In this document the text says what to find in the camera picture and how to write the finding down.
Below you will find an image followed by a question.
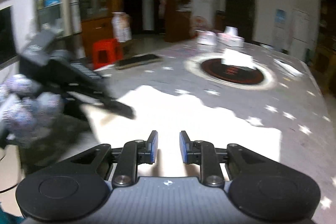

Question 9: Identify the white garment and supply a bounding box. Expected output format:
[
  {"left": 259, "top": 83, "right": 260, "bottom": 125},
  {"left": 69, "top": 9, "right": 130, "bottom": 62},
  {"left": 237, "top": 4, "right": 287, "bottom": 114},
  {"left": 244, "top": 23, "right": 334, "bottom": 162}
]
[{"left": 81, "top": 85, "right": 282, "bottom": 177}]

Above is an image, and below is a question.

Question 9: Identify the gloved hand patterned purple white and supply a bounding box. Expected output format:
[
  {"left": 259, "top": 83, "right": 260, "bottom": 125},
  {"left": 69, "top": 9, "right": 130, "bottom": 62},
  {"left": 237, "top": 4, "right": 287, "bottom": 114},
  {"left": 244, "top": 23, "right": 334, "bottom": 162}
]
[{"left": 1, "top": 74, "right": 64, "bottom": 148}]

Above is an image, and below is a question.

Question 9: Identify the red plastic stool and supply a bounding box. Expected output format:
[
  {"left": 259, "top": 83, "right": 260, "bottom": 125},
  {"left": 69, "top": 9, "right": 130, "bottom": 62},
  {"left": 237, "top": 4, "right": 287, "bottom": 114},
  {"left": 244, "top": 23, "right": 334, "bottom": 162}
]
[{"left": 92, "top": 38, "right": 123, "bottom": 69}]

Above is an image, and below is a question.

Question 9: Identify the dark flat keyboard-like object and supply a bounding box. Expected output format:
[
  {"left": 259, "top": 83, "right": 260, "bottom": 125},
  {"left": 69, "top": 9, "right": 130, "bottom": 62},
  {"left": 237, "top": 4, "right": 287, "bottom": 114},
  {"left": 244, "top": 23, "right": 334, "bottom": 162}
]
[{"left": 114, "top": 54, "right": 162, "bottom": 70}]

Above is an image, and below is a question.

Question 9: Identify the white patterned bag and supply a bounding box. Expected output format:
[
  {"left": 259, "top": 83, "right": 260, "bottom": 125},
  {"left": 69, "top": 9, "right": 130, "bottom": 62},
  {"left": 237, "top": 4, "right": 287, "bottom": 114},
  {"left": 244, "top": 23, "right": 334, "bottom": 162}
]
[{"left": 112, "top": 12, "right": 131, "bottom": 43}]

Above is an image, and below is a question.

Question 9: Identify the dark round hotplate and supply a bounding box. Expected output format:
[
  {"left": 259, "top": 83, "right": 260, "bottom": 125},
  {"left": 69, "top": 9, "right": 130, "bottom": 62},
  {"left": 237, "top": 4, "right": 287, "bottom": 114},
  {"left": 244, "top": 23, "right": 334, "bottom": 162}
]
[{"left": 201, "top": 58, "right": 265, "bottom": 85}]

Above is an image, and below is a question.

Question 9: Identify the white tissue box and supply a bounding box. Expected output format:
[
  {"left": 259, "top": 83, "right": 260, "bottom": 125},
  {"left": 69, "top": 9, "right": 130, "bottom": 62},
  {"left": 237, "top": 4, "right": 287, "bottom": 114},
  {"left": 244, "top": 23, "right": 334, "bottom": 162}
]
[{"left": 221, "top": 49, "right": 255, "bottom": 69}]

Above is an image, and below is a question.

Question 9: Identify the grey star-patterned tablecloth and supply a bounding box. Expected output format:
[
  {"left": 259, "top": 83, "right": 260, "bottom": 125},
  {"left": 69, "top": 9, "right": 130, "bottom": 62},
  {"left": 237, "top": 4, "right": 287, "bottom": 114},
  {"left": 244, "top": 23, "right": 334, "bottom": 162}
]
[{"left": 0, "top": 39, "right": 336, "bottom": 224}]

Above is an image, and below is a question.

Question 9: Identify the white pink box left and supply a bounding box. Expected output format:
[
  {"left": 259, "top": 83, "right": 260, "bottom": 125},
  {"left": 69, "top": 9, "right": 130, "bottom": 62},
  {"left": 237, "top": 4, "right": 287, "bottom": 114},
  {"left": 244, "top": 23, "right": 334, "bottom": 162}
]
[{"left": 197, "top": 30, "right": 217, "bottom": 46}]

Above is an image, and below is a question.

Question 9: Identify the white pink box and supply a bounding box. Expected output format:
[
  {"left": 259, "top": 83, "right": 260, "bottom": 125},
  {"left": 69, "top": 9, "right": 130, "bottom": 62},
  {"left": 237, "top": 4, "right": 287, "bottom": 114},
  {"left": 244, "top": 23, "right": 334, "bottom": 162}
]
[
  {"left": 197, "top": 30, "right": 217, "bottom": 46},
  {"left": 218, "top": 26, "right": 244, "bottom": 48}
]

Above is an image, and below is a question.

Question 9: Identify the white pink box right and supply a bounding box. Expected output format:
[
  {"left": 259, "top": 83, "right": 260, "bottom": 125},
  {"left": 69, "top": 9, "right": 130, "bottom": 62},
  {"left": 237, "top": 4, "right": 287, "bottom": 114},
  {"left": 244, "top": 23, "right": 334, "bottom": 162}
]
[{"left": 218, "top": 26, "right": 244, "bottom": 48}]

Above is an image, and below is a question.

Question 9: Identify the white refrigerator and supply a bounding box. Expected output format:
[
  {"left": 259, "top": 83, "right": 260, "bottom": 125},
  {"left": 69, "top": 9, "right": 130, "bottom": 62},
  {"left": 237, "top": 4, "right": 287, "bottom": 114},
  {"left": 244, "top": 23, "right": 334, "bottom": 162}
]
[{"left": 289, "top": 9, "right": 310, "bottom": 60}]

